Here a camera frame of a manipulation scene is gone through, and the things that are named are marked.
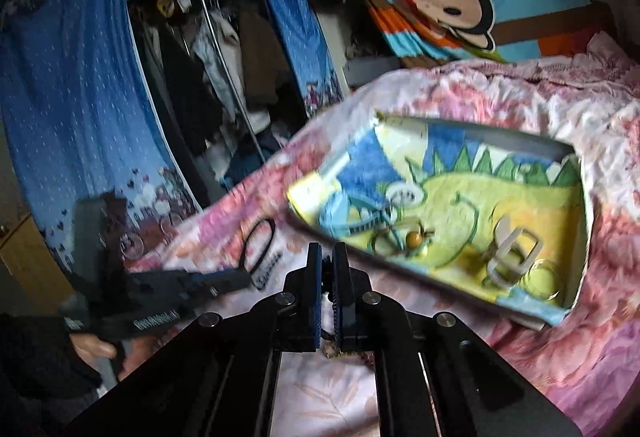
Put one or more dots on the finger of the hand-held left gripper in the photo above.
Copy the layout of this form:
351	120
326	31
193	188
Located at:
220	282

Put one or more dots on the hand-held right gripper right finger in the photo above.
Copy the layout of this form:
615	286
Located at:
340	312

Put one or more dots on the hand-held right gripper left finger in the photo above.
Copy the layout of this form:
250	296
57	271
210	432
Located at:
314	307

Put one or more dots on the blue wrist watch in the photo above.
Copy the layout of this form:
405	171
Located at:
335	217

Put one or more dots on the grey tray with dinosaur drawing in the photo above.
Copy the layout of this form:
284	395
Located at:
450	217

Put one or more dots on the person's left forearm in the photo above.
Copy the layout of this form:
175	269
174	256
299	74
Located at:
35	357

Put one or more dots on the person's left hand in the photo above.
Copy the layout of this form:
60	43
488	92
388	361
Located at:
92	347

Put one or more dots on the wooden cabinet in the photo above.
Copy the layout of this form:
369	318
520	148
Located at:
30	262

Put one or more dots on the rack of hanging clothes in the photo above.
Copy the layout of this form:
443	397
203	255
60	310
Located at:
200	92

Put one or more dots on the wide blue dotted curtain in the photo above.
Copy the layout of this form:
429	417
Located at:
75	117

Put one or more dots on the chrome wardrobe pole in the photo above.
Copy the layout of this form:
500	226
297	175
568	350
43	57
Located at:
220	52

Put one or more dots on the white board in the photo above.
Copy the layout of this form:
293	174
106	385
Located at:
370	69

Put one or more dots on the narrow blue dotted curtain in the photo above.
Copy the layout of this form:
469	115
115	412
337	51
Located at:
295	27

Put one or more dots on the pink floral blanket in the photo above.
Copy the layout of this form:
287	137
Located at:
550	82

